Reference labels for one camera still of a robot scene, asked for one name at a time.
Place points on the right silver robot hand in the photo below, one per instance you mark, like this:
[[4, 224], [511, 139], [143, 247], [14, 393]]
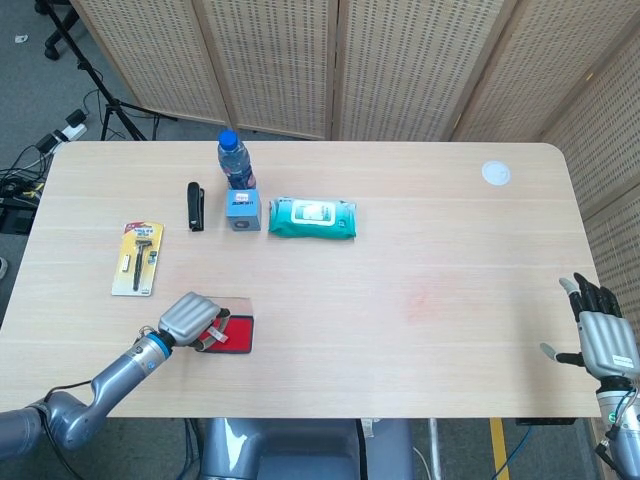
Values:
[[607, 345]]

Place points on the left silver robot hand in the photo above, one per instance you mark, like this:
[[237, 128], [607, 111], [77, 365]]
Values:
[[187, 320]]

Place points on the small red white object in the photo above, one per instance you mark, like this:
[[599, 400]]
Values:
[[219, 334]]

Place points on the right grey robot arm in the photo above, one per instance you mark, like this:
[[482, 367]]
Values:
[[622, 420]]

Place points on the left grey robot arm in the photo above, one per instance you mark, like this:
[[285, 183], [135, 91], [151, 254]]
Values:
[[110, 380]]

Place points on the red ink pad clear lid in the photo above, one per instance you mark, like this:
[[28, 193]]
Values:
[[240, 332]]

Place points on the razor in yellow blister pack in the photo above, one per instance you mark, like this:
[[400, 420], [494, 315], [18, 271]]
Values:
[[137, 260]]

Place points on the black box under table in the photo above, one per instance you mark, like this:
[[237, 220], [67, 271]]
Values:
[[545, 421]]

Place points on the black stapler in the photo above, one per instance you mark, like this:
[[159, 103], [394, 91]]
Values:
[[195, 205]]

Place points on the blue speaker box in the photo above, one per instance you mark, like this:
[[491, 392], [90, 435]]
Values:
[[243, 210]]

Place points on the green wet wipes pack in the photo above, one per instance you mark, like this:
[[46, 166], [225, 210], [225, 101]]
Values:
[[312, 220]]

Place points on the water bottle blue cap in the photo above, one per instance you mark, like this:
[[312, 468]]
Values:
[[235, 160]]

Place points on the grey robot torso base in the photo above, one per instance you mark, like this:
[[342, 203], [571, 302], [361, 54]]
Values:
[[300, 450]]

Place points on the grey table leg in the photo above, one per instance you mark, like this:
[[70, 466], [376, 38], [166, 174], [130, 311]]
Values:
[[435, 445]]

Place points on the white power strip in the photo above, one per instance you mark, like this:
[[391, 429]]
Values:
[[70, 131]]

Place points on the black tripod stand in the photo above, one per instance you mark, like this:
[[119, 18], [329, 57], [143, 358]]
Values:
[[112, 107]]

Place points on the wicker folding screen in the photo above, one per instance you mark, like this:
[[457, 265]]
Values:
[[280, 60]]

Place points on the black office chair base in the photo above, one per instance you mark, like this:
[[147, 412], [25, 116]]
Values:
[[52, 47]]

